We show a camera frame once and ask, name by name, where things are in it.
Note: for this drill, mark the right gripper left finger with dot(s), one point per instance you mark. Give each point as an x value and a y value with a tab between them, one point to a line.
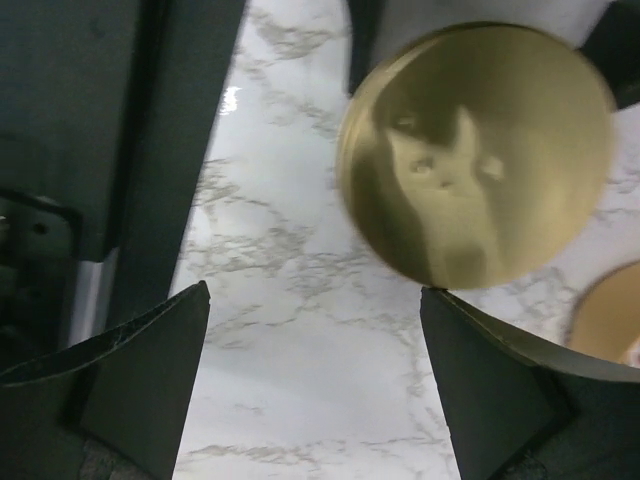
111	407

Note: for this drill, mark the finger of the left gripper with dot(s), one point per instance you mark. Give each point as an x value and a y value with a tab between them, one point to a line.
611	44
365	17

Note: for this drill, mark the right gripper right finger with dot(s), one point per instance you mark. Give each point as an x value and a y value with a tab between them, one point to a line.
520	407

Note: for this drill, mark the gold metal lid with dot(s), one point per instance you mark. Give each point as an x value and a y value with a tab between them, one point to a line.
475	154

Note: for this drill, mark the tan tray of lollipops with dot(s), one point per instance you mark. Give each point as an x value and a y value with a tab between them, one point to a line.
605	322

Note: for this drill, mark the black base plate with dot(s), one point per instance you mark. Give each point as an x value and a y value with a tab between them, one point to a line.
106	113

